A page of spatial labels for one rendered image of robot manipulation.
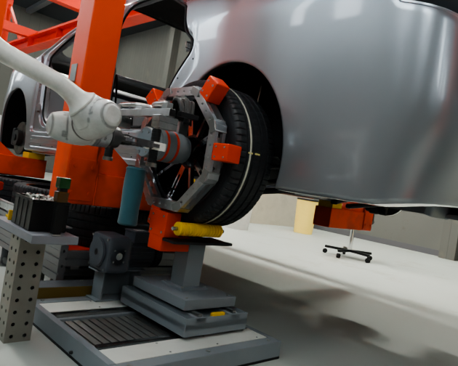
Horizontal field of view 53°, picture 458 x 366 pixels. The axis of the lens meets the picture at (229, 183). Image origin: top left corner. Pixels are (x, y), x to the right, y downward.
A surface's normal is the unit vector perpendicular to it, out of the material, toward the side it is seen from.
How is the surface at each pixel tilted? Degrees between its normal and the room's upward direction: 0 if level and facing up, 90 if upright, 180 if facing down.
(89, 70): 90
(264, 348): 90
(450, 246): 90
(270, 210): 90
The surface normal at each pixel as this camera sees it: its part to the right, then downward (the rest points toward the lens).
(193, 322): 0.68, 0.11
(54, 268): -0.71, -0.12
